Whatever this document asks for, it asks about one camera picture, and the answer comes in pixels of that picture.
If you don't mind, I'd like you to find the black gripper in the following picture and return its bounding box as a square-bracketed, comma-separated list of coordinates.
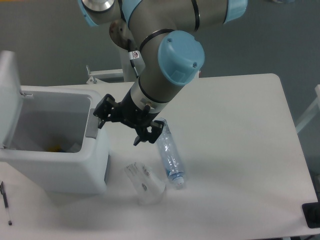
[93, 89, 165, 146]

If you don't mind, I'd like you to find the white push-lid trash can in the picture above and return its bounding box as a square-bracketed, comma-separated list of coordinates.
[0, 50, 109, 195]

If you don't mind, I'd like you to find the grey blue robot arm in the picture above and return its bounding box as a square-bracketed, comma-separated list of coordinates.
[78, 0, 248, 144]

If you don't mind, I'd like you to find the crushed clear plastic bottle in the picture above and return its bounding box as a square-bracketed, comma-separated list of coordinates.
[156, 117, 185, 189]

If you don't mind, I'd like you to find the clear plastic cup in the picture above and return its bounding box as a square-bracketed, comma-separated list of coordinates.
[124, 162, 166, 205]

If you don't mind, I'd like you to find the black pen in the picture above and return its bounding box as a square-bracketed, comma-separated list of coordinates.
[0, 181, 13, 226]

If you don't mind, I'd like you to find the black device at table edge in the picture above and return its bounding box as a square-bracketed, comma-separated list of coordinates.
[302, 202, 320, 229]

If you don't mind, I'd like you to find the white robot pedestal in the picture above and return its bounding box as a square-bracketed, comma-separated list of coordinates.
[86, 19, 147, 85]

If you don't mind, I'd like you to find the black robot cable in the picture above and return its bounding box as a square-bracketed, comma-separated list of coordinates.
[126, 38, 143, 78]

